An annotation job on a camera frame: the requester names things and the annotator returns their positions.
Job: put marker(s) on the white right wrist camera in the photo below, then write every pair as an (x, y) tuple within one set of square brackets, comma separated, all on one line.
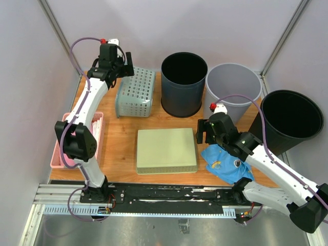
[(218, 108)]

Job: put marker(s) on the white slotted cable duct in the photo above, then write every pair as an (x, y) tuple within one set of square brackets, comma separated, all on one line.
[(133, 211)]

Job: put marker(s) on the grey plastic bin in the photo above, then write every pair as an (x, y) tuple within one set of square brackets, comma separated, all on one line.
[(231, 79)]

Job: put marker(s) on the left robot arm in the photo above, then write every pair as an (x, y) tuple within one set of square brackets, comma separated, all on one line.
[(77, 145)]

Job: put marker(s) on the aluminium frame rail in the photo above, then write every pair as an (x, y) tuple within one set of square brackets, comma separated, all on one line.
[(54, 194)]

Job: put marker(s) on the teal plastic basket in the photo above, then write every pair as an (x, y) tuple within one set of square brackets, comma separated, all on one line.
[(135, 94)]

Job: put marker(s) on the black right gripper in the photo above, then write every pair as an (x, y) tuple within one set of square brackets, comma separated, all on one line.
[(203, 126)]

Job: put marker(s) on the blue cartoon print cloth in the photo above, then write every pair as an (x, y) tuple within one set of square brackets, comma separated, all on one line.
[(225, 166)]

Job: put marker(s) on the pink cloth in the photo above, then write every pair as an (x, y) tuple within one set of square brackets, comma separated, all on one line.
[(70, 162)]

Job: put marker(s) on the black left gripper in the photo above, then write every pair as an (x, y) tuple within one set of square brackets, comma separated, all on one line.
[(129, 69)]

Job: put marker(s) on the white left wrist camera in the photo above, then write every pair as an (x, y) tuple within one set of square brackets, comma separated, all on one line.
[(113, 41)]

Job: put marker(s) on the black plastic bin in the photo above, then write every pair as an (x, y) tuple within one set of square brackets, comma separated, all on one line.
[(290, 119)]

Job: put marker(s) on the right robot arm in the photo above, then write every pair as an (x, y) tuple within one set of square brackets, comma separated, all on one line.
[(301, 199)]

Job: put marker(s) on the pink plastic basket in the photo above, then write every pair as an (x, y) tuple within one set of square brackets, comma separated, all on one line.
[(98, 129)]

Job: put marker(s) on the dark blue cylindrical bin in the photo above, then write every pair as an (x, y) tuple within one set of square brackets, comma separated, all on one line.
[(182, 83)]

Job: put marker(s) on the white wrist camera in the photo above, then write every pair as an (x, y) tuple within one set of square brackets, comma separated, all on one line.
[(218, 108), (113, 41)]

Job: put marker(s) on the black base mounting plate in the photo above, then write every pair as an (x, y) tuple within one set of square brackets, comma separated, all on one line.
[(175, 197)]

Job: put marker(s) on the light green plastic basket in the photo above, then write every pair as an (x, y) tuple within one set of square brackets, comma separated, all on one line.
[(166, 151)]

